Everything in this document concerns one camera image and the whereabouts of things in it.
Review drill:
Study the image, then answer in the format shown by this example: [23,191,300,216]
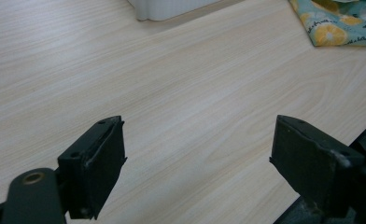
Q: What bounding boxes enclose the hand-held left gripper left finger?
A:
[57,115,128,220]

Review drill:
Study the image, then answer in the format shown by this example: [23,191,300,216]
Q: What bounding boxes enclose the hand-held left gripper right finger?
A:
[269,114,366,218]

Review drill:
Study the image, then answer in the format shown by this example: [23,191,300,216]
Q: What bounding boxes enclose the lemon print cloth bag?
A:
[288,0,366,48]

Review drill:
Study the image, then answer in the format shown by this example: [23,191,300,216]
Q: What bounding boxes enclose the white plastic tray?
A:
[127,0,224,22]

